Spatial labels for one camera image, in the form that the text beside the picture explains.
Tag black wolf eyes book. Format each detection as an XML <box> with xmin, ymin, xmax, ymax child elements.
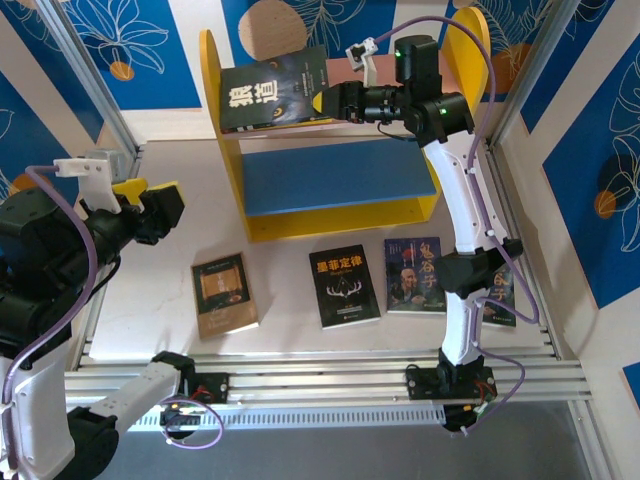
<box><xmin>218</xmin><ymin>44</ymin><xmax>335</xmax><ymax>134</ymax></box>

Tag brown gold cover book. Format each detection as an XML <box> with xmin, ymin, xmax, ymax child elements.
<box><xmin>190</xmin><ymin>252</ymin><xmax>261</xmax><ymax>342</ymax></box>

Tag blue portrait cover book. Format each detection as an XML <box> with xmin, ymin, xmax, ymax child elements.
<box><xmin>478</xmin><ymin>262</ymin><xmax>518</xmax><ymax>329</ymax></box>
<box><xmin>382</xmin><ymin>236</ymin><xmax>450</xmax><ymax>316</ymax></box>

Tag black antler cover book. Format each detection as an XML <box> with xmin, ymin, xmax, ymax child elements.
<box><xmin>308</xmin><ymin>243</ymin><xmax>383</xmax><ymax>330</ymax></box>

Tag pink shelf board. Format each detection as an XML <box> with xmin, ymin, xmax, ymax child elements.
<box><xmin>222</xmin><ymin>51</ymin><xmax>474</xmax><ymax>137</ymax></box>

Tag blue shelf board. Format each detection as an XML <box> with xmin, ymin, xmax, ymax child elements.
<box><xmin>239</xmin><ymin>137</ymin><xmax>441</xmax><ymax>219</ymax></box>

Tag yellow bookshelf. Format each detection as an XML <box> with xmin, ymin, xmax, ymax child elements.
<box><xmin>198</xmin><ymin>5</ymin><xmax>492</xmax><ymax>245</ymax></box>

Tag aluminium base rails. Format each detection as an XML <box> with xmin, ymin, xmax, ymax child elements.
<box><xmin>64</xmin><ymin>349</ymin><xmax>596</xmax><ymax>404</ymax></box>

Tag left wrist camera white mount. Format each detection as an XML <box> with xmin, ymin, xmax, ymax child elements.
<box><xmin>53</xmin><ymin>148</ymin><xmax>126</xmax><ymax>214</ymax></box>

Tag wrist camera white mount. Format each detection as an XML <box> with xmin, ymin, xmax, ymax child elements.
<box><xmin>53</xmin><ymin>148</ymin><xmax>126</xmax><ymax>214</ymax></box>
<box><xmin>346</xmin><ymin>37</ymin><xmax>377</xmax><ymax>90</ymax></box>

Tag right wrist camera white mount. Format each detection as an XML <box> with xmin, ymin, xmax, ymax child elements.
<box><xmin>346</xmin><ymin>37</ymin><xmax>377</xmax><ymax>90</ymax></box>

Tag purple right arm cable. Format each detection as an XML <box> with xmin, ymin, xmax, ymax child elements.
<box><xmin>372</xmin><ymin>14</ymin><xmax>540</xmax><ymax>437</ymax></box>

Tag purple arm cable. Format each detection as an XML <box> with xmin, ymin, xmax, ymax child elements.
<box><xmin>0</xmin><ymin>165</ymin><xmax>225</xmax><ymax>471</ymax></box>
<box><xmin>372</xmin><ymin>14</ymin><xmax>540</xmax><ymax>437</ymax></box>

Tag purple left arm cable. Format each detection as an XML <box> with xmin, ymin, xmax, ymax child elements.
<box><xmin>0</xmin><ymin>165</ymin><xmax>225</xmax><ymax>471</ymax></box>

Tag aluminium frame post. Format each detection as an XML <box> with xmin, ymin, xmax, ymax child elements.
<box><xmin>489</xmin><ymin>0</ymin><xmax>584</xmax><ymax>149</ymax></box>
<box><xmin>34</xmin><ymin>0</ymin><xmax>146</xmax><ymax>159</ymax></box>

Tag white slotted cable duct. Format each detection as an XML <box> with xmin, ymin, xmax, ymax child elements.
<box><xmin>127</xmin><ymin>404</ymin><xmax>446</xmax><ymax>434</ymax></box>

